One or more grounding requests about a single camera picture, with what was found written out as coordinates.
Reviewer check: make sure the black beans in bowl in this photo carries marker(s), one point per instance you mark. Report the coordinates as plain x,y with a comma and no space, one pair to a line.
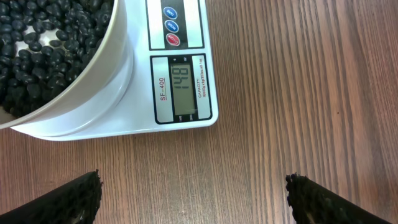
45,46

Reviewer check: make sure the white bowl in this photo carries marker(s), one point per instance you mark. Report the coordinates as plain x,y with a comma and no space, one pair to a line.
93,78

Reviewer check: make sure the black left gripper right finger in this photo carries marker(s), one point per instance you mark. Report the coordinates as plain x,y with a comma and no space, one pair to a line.
312,203

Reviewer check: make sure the white digital kitchen scale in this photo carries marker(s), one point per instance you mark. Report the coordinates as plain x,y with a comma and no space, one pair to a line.
165,80

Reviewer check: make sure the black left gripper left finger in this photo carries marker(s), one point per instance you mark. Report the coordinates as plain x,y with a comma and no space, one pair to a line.
77,201

